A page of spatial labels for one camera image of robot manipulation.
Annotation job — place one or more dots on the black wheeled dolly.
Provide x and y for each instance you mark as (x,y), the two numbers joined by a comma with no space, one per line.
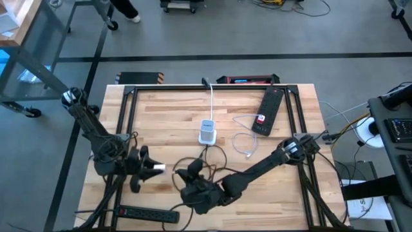
(180,4)

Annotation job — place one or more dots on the red and white charger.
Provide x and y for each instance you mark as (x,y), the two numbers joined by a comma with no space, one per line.
(260,119)

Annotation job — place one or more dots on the black power strip lower left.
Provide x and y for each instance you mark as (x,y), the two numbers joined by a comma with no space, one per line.
(148,214)

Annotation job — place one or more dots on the wooden workbench with metal frame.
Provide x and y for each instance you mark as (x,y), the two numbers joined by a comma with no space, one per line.
(22,29)

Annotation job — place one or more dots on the black keyboard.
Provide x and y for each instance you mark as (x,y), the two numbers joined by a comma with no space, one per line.
(399,129)

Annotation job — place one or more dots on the red and black toolbox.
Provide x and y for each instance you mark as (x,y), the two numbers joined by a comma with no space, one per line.
(248,79)

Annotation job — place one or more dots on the small white adapter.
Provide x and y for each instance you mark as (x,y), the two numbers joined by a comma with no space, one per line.
(159,167)

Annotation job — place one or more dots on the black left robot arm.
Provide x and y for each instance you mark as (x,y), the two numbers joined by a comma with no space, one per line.
(93,129)

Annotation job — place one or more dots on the white tower power strip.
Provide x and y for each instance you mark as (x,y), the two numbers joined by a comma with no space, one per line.
(207,132)

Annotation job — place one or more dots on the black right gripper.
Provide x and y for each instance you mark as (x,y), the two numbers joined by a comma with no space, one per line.
(202,196)

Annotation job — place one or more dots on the black box with orange stripes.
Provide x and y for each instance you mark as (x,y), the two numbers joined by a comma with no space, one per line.
(138,78)

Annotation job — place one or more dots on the long flat black power strip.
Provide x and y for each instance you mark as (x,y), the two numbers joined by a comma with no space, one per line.
(268,106)

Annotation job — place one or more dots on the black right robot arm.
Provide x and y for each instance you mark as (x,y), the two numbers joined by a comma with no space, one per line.
(257,167)

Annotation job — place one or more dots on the white paper box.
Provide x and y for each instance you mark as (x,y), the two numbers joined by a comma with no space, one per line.
(363,206)

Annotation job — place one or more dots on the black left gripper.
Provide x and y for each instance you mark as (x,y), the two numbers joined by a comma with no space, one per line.
(132,162)

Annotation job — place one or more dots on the person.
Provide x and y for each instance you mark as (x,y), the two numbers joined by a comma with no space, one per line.
(124,8)

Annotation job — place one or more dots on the dark grey desk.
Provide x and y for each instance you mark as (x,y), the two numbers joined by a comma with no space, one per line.
(396,161)

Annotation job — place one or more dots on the black table frame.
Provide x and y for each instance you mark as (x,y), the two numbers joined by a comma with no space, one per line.
(161,87)

